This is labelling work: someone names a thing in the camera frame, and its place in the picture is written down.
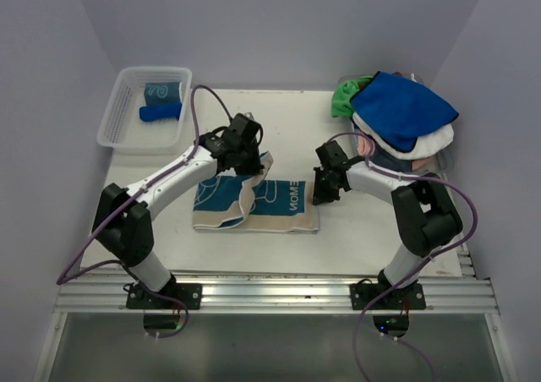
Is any green towel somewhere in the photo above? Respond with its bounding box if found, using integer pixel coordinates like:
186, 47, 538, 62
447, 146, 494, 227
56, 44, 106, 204
331, 75, 373, 118

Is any white towel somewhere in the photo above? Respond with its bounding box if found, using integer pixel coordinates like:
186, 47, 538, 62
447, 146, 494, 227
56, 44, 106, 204
352, 114, 454, 161

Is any aluminium mounting rail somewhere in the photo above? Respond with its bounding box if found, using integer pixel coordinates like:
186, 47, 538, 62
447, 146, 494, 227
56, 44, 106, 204
54, 270, 499, 314

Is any blue microfiber towel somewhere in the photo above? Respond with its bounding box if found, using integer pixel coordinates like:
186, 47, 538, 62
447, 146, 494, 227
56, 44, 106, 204
351, 71, 459, 153

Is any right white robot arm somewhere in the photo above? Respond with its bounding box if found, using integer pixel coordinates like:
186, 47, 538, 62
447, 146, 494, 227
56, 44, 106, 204
313, 140, 463, 308

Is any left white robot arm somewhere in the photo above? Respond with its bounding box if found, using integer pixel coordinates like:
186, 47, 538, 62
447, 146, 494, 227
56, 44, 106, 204
92, 114, 263, 308

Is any rolled blue towel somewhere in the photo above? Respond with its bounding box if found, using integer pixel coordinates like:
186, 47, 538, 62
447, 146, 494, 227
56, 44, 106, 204
139, 102, 183, 123

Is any white plastic basket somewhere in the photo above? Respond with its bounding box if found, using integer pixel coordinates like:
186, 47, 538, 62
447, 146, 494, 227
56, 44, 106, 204
96, 66, 192, 155

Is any clear plastic towel bin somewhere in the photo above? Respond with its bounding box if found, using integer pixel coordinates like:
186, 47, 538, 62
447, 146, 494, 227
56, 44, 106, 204
338, 76, 453, 174

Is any rolled teal towel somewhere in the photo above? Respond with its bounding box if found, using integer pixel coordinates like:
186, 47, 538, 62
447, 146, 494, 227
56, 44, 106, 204
144, 81, 182, 106

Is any teal beige cartoon towel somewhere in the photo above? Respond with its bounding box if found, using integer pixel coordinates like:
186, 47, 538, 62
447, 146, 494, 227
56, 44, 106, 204
192, 152, 320, 233

